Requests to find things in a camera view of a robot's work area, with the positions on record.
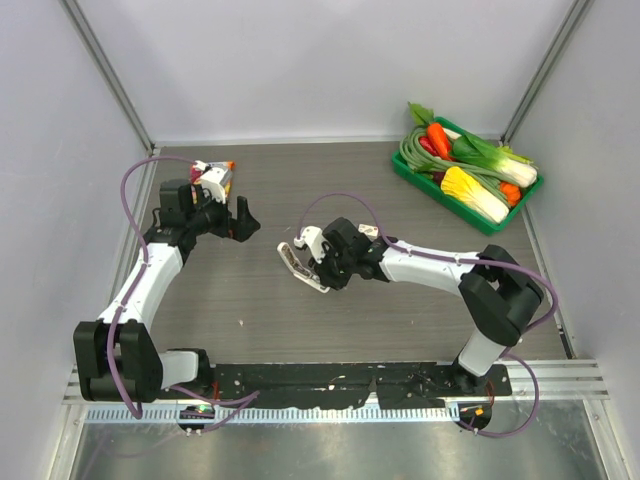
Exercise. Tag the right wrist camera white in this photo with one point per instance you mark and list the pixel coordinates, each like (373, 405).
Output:
(312, 239)

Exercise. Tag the candy bag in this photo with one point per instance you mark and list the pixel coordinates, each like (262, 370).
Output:
(200, 167)

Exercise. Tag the orange carrot toy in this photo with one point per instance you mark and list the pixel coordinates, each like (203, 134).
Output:
(439, 140)

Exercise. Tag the napa cabbage toy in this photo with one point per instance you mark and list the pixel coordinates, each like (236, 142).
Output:
(467, 190)

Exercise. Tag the white stapler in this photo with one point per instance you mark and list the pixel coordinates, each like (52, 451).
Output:
(297, 269)

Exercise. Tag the purple onion toy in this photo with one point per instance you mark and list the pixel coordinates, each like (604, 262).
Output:
(437, 177)

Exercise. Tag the green plastic tray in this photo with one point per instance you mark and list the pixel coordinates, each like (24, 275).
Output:
(425, 184)

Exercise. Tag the green long beans bundle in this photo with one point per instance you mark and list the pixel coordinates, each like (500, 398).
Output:
(421, 161)

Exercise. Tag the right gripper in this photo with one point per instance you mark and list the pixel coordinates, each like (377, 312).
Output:
(337, 283)

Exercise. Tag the bok choy toy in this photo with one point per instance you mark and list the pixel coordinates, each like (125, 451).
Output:
(471, 149)

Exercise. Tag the small orange tomato toy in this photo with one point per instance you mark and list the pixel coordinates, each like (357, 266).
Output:
(511, 192)

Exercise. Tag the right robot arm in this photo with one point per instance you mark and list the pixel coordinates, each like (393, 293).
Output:
(500, 296)

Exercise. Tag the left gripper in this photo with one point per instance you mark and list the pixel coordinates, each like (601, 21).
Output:
(241, 227)

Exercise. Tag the white staple box sleeve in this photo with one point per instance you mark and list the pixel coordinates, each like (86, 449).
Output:
(368, 230)

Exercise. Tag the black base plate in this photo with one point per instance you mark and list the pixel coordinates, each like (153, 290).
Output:
(339, 386)

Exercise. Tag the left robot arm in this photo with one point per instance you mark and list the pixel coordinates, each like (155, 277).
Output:
(116, 358)

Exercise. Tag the red pepper toy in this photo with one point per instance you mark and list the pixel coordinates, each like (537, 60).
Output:
(427, 145)

